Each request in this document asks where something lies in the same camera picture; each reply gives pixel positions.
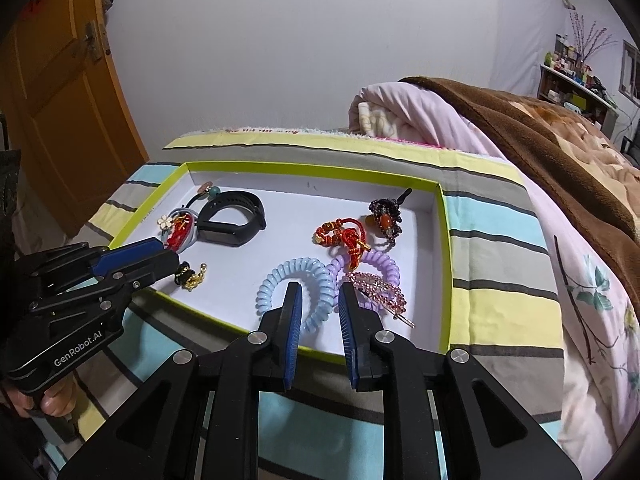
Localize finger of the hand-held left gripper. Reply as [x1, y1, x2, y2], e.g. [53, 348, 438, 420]
[92, 238, 167, 279]
[111, 250, 182, 295]

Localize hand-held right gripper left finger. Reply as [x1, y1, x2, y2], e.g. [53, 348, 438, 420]
[57, 281, 304, 480]

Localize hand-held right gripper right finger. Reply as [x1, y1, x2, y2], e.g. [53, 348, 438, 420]
[338, 282, 583, 480]

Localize black and gold hair tie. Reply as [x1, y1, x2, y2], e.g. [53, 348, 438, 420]
[173, 261, 209, 291]

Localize red cord bracelet gold charms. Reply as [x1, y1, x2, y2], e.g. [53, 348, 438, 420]
[164, 214, 197, 252]

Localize pink rhinestone hair clip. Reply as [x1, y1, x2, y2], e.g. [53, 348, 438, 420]
[347, 270, 417, 329]

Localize blue spiral hair tie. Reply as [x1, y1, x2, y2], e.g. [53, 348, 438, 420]
[256, 257, 334, 329]

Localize purple spiral hair tie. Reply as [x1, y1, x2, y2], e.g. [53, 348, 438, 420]
[327, 249, 402, 302]

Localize red knotted cord bracelet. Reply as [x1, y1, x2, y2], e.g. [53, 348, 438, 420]
[314, 215, 373, 264]

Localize black wristband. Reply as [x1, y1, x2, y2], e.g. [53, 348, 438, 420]
[196, 190, 268, 247]

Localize lime green cardboard box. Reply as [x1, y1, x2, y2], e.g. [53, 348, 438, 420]
[109, 161, 454, 368]

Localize person's left hand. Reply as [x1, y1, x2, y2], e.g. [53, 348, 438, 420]
[0, 377, 77, 418]

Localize dark beaded ornament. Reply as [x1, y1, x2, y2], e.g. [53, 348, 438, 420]
[368, 188, 414, 249]

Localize orange wooden door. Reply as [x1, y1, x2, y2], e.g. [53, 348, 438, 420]
[0, 0, 151, 243]

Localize cream knitted cloth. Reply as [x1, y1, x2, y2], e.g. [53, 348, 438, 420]
[357, 102, 402, 139]

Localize metal door lock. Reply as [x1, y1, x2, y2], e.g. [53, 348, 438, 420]
[82, 20, 105, 64]

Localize pink floral quilt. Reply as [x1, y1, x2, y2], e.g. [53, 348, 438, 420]
[347, 81, 640, 467]

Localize brown fleece blanket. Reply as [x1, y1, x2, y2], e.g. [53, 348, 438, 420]
[399, 76, 640, 303]

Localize row of small shelf bottles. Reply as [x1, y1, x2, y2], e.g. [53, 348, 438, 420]
[544, 34, 608, 92]

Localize pink blossom branches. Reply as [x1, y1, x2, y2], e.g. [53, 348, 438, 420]
[569, 10, 619, 67]

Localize window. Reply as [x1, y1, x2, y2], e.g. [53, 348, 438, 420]
[620, 40, 640, 103]

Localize black hair tie with bead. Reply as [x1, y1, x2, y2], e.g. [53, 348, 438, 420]
[172, 183, 224, 217]

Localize white wall shelf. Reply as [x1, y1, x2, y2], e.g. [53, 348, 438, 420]
[537, 62, 622, 137]

